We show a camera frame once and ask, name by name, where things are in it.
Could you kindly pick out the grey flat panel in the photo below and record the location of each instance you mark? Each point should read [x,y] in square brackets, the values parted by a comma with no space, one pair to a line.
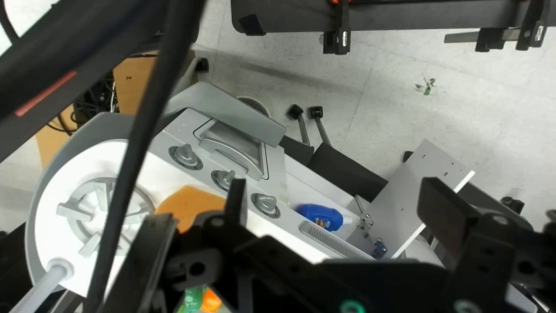
[226,106]

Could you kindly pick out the white small cabinet door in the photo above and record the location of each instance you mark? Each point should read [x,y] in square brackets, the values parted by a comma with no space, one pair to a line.
[404,196]

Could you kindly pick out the white oven door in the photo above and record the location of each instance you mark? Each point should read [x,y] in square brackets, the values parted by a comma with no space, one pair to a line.
[236,153]

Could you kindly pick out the orange plush toy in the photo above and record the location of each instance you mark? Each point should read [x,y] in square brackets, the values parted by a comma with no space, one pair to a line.
[187,205]

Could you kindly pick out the black sleeve with red stripe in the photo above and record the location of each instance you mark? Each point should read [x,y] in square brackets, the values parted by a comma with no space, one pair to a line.
[52,87]

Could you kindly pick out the grey stove knob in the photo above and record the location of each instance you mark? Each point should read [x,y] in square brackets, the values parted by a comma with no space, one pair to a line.
[184,156]
[265,203]
[222,179]

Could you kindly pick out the orange toy vegetable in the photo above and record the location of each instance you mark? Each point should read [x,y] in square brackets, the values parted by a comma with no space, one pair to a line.
[212,302]

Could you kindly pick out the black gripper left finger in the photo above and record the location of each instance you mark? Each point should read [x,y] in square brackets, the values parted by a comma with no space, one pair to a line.
[140,260]

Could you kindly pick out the brown cardboard box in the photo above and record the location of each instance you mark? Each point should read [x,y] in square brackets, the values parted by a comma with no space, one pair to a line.
[133,80]

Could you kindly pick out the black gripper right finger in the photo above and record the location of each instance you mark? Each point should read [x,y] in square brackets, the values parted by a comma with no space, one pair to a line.
[448,210]

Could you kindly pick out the green toy bell pepper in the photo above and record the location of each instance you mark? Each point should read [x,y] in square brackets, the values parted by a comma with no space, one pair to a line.
[187,299]

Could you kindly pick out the blue bottle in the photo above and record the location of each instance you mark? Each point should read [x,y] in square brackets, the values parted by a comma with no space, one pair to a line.
[318,215]

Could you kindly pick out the grey burner grate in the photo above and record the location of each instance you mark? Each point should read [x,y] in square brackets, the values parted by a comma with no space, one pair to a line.
[71,208]

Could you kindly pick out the white toy kitchen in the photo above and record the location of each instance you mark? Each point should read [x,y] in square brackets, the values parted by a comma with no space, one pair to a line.
[60,174]

